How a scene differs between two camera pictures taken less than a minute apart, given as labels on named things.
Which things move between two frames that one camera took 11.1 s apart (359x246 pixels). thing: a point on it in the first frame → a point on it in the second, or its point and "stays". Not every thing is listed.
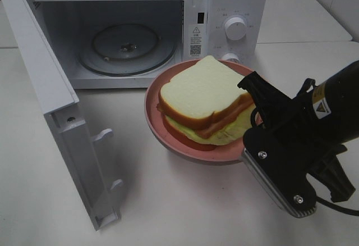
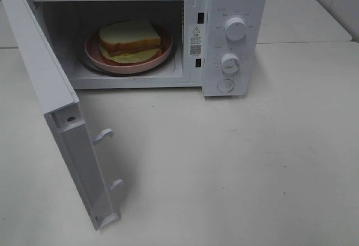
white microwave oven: (117, 31) stays
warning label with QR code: (195, 40) stays
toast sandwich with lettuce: (203, 106) → (129, 41)
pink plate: (225, 154) → (98, 61)
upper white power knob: (235, 28) stays
